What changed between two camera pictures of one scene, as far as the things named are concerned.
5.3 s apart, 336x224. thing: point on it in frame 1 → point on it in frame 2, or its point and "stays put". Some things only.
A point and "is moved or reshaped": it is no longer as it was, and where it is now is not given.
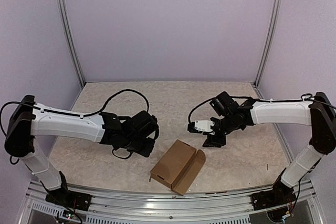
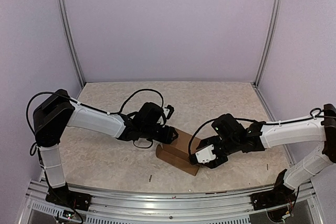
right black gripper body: (221, 140) → (215, 164)
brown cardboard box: (178, 166) is moved or reshaped
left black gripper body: (135, 146) → (165, 138)
